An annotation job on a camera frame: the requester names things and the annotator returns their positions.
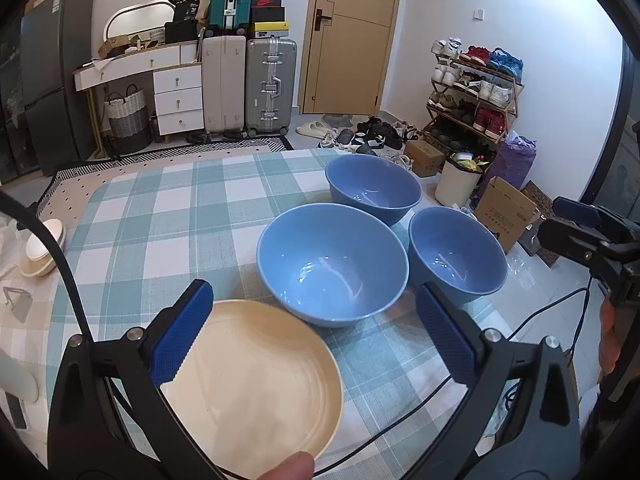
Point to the person's left hand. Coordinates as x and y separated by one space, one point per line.
292 467

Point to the oval mirror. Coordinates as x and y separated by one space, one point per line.
140 17

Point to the beige checked tablecloth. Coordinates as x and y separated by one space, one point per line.
45 320

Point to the white slatted basket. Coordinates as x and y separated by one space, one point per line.
156 35

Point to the cream plate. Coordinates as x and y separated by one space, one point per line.
250 385

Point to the black storage box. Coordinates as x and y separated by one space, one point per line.
182 32

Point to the white vanity desk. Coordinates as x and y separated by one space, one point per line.
177 95

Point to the pile of dark shoes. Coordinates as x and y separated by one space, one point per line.
375 135

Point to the rows of assorted shoes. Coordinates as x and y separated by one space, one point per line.
475 90

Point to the brown patterned doormat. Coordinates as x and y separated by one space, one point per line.
542 200

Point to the beige slipper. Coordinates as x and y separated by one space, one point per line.
306 131
320 126

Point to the white plastic bag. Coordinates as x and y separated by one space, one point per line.
9 250

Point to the plain black shoe box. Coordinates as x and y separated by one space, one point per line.
267 14

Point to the woven laundry basket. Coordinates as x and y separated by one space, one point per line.
127 125

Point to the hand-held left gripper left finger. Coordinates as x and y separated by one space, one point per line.
180 330

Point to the small metal stand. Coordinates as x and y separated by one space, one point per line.
17 305

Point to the wooden shoe rack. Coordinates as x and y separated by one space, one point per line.
510 105

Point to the silver suitcase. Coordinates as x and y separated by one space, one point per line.
270 85

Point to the white rounded object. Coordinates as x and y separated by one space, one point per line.
17 375

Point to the blue bowl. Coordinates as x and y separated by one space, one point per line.
457 250
330 260
372 185

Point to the white trash bin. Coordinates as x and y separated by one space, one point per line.
457 185

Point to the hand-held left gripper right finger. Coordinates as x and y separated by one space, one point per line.
445 335

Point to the beige suitcase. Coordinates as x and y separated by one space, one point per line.
224 85

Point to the grey floor mat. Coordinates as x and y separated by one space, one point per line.
336 121

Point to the black water bottle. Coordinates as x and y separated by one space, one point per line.
155 126

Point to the tan wooden door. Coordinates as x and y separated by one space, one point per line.
350 50

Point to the purple bag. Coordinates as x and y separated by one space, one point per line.
517 160

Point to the grey fridge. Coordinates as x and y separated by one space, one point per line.
55 85

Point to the dark framed glass door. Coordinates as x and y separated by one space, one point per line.
615 170

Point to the person's right hand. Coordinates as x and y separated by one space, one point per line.
607 340

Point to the small open cardboard box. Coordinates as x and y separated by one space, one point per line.
117 46

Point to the small brown cardboard box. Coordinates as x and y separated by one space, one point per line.
425 157

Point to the black paper bag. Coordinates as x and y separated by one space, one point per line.
186 10

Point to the black glass cabinet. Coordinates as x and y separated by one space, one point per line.
11 110

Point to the red black shoe box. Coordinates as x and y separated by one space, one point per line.
267 1

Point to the teal checked tablecloth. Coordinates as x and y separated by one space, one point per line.
175 220

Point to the large open cardboard box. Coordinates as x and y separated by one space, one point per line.
505 215

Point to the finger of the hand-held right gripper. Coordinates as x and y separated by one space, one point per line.
575 209
562 240

